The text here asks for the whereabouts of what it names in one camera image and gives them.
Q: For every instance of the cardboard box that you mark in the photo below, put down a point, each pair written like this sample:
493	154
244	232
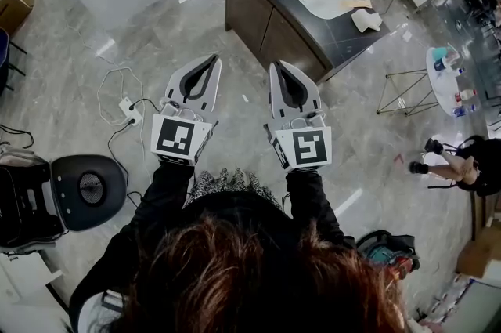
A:
13	6
477	253

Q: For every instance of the black stool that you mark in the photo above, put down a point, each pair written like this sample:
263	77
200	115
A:
90	190

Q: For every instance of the white power strip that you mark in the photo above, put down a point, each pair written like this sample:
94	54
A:
131	110

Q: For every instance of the black backpack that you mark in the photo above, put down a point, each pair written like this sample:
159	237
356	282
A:
23	202

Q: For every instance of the blue chair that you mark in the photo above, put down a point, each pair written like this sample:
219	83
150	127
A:
4	49

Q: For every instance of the person's right forearm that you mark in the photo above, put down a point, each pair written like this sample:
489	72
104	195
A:
309	202

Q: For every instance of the white folded towel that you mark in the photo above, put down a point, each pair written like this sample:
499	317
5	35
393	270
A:
366	20

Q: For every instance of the blue and white mug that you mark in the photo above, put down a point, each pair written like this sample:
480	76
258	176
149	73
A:
441	64

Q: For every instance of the light wooden comb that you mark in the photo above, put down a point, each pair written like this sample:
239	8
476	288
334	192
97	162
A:
354	3

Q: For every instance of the dark vanity cabinet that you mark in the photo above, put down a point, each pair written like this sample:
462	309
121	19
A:
254	18

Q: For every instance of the person's speckled skirt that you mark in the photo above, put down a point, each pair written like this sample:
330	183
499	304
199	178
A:
219	182

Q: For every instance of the teal pouch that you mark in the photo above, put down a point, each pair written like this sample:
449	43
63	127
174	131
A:
440	51

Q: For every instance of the person's black top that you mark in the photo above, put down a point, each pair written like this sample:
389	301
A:
242	206

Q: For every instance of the teal and red vacuum cleaner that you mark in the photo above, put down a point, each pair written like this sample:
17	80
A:
387	253

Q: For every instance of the white round side table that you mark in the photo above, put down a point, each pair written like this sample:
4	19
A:
442	88

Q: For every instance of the clear water bottle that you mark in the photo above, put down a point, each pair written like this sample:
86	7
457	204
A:
463	111

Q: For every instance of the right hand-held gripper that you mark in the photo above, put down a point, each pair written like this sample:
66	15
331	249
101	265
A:
309	145

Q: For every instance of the person's left forearm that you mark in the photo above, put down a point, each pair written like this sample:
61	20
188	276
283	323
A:
168	186

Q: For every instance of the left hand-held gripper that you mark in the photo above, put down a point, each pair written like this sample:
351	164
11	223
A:
172	135

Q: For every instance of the red label bottle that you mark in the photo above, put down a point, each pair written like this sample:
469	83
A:
466	95

